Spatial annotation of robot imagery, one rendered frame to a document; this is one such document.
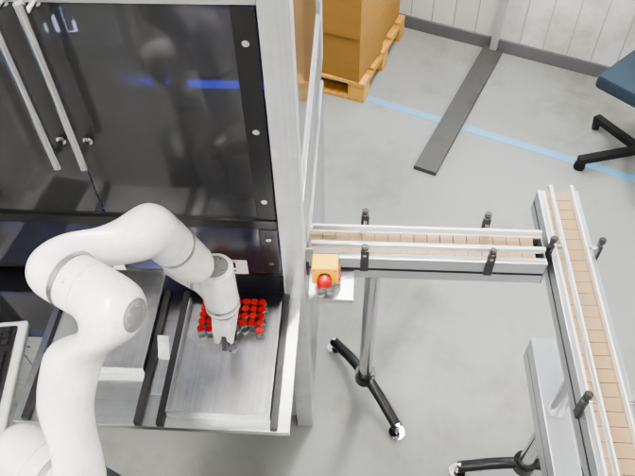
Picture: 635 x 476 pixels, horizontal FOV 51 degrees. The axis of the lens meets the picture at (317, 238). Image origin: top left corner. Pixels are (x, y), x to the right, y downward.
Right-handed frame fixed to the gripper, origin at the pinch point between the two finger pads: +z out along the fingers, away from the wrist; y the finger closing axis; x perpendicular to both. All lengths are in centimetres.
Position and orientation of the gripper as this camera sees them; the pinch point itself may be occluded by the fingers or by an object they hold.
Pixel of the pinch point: (231, 339)
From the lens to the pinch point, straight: 176.1
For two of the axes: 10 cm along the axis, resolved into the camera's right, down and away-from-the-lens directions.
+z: 0.2, 6.4, 7.7
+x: 10.0, 0.3, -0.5
